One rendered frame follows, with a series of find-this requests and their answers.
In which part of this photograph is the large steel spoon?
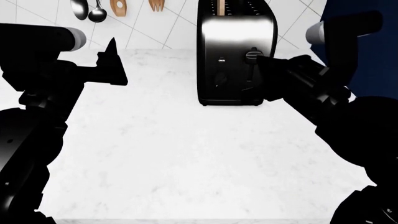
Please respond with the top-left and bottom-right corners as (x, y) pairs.
(70, 0), (90, 21)

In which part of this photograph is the wooden slotted spatula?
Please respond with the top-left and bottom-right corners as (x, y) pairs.
(109, 0), (127, 17)

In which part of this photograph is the black toaster lever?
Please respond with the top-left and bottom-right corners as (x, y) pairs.
(245, 47), (265, 65)

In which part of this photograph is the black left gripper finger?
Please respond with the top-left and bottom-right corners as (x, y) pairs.
(105, 37), (129, 86)
(97, 50), (108, 68)

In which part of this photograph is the black toaster dial knob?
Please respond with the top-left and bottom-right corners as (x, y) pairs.
(214, 71), (228, 88)

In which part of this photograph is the black and steel toaster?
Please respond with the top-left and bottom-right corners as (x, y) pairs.
(196, 0), (279, 107)

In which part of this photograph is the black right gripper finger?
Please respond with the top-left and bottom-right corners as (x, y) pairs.
(256, 55), (299, 76)
(262, 76), (300, 103)

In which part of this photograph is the wooden fork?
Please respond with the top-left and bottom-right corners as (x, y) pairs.
(148, 0), (165, 13)

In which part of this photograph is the dark blue cabinet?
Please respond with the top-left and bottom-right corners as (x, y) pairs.
(310, 0), (398, 101)

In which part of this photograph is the small steel ladle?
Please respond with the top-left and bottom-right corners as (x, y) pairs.
(88, 0), (108, 23)

